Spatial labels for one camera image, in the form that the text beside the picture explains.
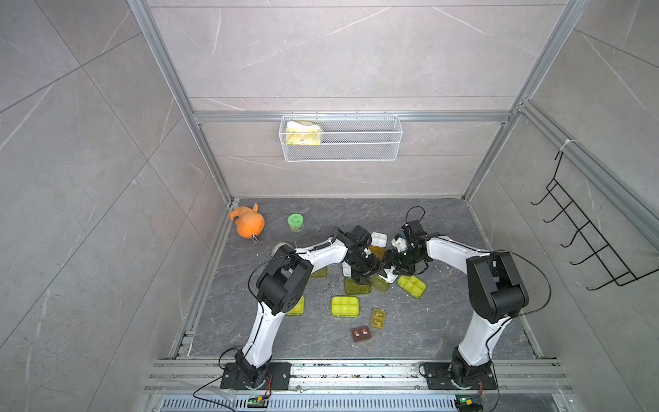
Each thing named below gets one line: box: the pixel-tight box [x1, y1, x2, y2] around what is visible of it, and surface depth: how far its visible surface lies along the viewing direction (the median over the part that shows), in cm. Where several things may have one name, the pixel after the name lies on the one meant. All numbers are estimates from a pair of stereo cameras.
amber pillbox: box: [368, 231, 388, 261], surface depth 106 cm
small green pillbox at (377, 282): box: [368, 274, 391, 292], surface depth 95 cm
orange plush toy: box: [229, 202, 266, 239], surface depth 103 cm
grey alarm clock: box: [271, 242, 296, 259], surface depth 58 cm
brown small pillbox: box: [351, 326, 372, 343], surface depth 82 cm
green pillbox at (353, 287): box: [341, 260, 372, 296], surface depth 92 cm
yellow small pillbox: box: [370, 308, 387, 330], surface depth 84 cm
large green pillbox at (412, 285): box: [396, 275, 428, 299], surface depth 92 cm
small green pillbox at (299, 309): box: [285, 295, 305, 316], surface depth 87 cm
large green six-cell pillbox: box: [331, 296, 360, 318], surface depth 88 cm
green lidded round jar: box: [286, 212, 305, 233], surface depth 109 cm
